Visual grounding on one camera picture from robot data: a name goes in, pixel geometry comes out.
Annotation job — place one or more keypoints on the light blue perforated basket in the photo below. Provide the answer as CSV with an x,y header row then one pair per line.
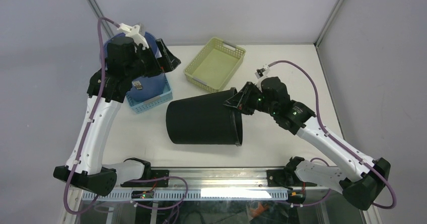
x,y
139,107

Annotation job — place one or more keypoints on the aluminium front rail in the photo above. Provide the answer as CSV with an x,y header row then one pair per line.
x,y
217,177

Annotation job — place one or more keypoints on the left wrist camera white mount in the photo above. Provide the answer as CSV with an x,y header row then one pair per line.
x,y
136,32

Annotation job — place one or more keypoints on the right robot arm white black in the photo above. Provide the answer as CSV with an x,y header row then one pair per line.
x,y
301,121

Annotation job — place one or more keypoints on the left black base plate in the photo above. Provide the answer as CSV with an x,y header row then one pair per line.
x,y
155,174

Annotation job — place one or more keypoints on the white slotted cable duct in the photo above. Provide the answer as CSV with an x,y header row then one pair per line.
x,y
208,194

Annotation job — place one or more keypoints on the large black plastic bucket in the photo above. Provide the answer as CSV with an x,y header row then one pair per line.
x,y
204,120

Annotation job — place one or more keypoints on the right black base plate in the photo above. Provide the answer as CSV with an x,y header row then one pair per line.
x,y
282,178

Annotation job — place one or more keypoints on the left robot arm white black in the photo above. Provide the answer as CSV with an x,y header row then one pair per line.
x,y
106,93

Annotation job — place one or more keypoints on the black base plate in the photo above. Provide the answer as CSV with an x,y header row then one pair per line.
x,y
155,174
282,178

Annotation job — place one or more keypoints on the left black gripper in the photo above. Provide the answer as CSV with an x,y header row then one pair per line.
x,y
167,62

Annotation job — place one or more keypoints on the orange object under table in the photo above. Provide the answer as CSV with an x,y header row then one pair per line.
x,y
257,208

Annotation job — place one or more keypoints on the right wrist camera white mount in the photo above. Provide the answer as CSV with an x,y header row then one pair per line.
x,y
262,72

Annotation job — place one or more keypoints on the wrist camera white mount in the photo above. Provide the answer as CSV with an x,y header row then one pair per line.
x,y
136,32
262,72

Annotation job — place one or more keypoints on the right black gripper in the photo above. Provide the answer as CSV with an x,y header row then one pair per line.
x,y
240,100

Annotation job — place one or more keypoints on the yellow-green perforated basket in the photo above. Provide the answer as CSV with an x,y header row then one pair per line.
x,y
215,64

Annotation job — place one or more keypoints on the large blue plastic bucket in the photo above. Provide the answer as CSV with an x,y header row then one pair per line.
x,y
144,88

